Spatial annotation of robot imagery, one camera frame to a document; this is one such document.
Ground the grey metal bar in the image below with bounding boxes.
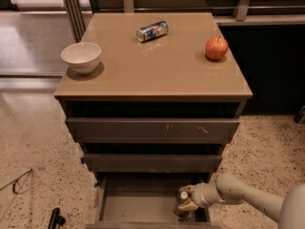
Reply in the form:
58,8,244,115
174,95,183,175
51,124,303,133
0,168,32,191

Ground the brown drawer cabinet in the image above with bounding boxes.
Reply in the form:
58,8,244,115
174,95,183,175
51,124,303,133
53,11,254,229

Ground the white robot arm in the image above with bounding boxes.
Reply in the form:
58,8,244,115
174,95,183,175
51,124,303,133
176,174,305,229

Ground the clear plastic bottle white cap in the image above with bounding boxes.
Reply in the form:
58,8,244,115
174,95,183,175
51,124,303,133
173,191,191,222

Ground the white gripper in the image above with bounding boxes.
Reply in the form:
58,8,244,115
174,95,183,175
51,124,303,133
178,182,222,211

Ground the dark object right edge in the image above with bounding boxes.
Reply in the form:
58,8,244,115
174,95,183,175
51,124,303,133
294,106,305,124

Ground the red apple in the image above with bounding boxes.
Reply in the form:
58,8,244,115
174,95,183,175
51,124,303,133
205,36,229,60

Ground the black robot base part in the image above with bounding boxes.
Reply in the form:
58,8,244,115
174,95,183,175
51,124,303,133
48,207,66,229

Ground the grey top drawer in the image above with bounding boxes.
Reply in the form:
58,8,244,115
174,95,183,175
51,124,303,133
66,117,239,144

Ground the white ceramic bowl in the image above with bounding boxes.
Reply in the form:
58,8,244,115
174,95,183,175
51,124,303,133
61,42,101,74

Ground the grey open bottom drawer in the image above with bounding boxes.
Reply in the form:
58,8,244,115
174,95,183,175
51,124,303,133
86,173,220,229

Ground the blue silver soda can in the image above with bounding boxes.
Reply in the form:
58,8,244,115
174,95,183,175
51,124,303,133
136,21,169,43

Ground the grey middle drawer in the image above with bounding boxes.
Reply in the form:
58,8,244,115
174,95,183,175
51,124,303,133
84,154,222,173

